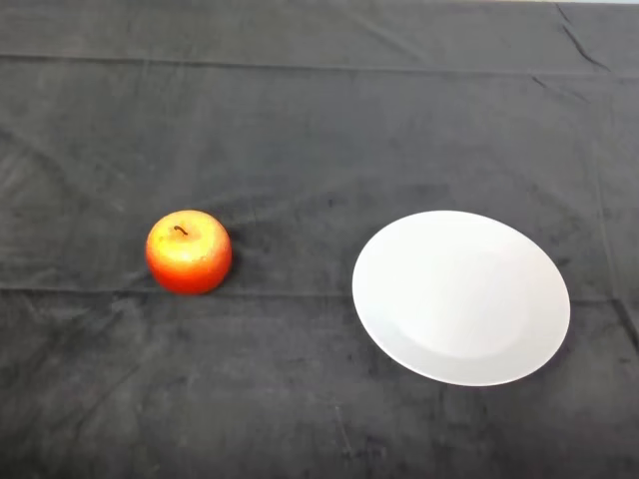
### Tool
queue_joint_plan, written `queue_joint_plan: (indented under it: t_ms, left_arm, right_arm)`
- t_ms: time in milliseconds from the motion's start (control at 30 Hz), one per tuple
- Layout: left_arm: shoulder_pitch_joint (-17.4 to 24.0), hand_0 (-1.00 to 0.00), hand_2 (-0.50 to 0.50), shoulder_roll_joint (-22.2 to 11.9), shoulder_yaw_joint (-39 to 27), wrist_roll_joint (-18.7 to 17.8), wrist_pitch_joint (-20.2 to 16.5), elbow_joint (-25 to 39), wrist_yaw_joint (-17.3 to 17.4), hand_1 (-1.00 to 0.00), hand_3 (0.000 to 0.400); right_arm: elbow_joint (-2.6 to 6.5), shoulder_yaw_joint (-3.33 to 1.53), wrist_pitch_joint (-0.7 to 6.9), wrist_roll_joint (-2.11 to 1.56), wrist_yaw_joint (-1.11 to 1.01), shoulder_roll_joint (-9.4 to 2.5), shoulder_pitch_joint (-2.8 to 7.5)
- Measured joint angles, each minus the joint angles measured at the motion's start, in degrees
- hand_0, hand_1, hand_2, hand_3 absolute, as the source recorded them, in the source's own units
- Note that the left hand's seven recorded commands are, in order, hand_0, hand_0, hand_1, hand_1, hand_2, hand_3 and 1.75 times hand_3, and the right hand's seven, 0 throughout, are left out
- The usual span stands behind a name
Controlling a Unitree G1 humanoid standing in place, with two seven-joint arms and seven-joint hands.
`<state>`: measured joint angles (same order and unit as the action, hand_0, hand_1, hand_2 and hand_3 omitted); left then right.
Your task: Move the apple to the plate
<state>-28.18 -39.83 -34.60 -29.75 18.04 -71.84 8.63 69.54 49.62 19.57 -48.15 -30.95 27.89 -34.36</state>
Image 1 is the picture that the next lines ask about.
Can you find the red yellow apple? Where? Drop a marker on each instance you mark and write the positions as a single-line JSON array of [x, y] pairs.
[[190, 259]]

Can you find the white round plate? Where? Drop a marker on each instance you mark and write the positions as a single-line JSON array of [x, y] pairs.
[[459, 299]]

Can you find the black table cloth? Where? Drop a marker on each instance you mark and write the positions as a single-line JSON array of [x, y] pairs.
[[299, 125]]

